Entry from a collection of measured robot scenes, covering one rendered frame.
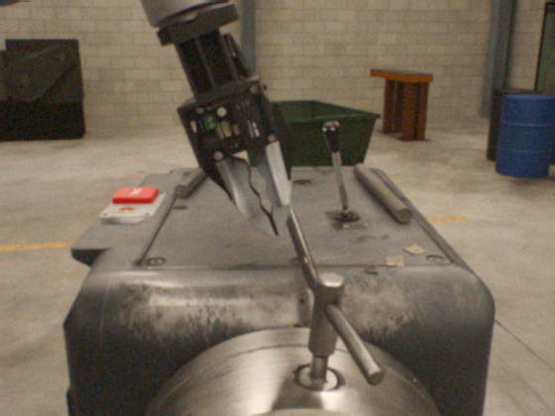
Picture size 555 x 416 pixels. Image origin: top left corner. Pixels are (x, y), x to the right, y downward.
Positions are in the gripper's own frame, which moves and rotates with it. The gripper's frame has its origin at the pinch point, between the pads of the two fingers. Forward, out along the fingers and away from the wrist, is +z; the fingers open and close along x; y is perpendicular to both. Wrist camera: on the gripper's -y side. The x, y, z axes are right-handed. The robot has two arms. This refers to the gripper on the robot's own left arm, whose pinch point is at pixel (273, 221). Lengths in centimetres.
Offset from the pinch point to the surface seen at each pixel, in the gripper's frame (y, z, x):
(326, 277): 13.6, 1.3, 3.6
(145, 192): -31.4, -1.1, -20.0
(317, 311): 14.3, 3.4, 2.1
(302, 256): 6.9, 1.7, 2.0
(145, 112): -953, 33, -235
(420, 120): -793, 174, 191
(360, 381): 13.4, 11.0, 3.4
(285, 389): 15.5, 8.3, -2.1
